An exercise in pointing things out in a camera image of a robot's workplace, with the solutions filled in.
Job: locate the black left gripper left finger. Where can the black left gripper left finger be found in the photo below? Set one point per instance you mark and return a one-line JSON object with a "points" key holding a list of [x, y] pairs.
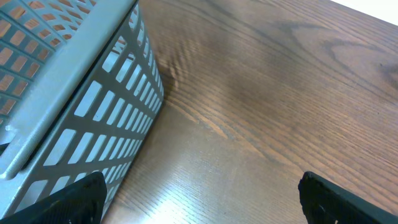
{"points": [[80, 202]]}

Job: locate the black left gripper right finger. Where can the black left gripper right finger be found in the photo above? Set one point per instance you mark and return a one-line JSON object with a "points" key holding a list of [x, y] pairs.
{"points": [[325, 202]]}

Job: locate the grey plastic shopping basket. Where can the grey plastic shopping basket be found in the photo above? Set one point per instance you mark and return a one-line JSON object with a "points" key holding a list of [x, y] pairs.
{"points": [[80, 89]]}

